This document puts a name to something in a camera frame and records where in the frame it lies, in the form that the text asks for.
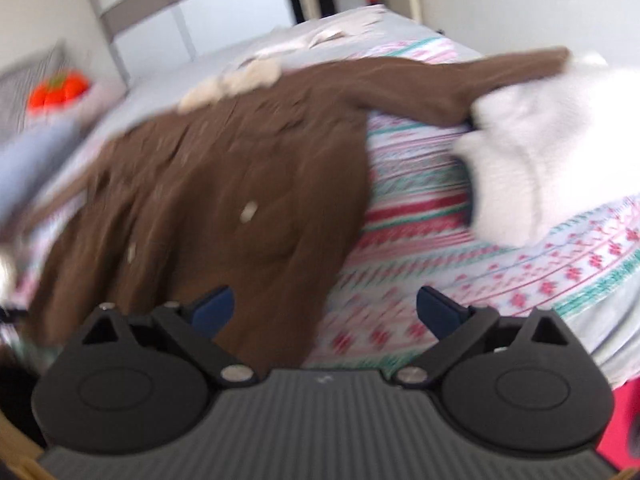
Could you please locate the brown coat with fur collar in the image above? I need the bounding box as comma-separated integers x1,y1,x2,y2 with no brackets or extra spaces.
21,47,570,374

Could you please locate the patterned pink teal blanket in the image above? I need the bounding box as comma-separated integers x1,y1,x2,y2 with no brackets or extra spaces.
8,37,640,378

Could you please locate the white fleece garment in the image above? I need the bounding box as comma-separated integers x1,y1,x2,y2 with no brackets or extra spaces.
452,55,639,247

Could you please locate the blue grey pillow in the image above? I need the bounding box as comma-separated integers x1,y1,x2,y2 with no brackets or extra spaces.
1,118,84,229

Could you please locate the pink pillow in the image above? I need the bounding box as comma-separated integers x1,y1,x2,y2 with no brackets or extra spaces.
74,81,127,128

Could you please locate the orange pumpkin plush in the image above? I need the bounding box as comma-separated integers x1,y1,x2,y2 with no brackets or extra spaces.
27,70,91,113

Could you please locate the grey quilted pillow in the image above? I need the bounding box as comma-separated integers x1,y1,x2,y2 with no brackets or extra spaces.
0,42,67,141

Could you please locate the beige folded sheet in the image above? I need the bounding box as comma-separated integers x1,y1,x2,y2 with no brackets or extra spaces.
235,4,387,67

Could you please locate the white grey sliding wardrobe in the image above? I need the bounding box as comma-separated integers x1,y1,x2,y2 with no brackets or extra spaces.
91,0,304,82

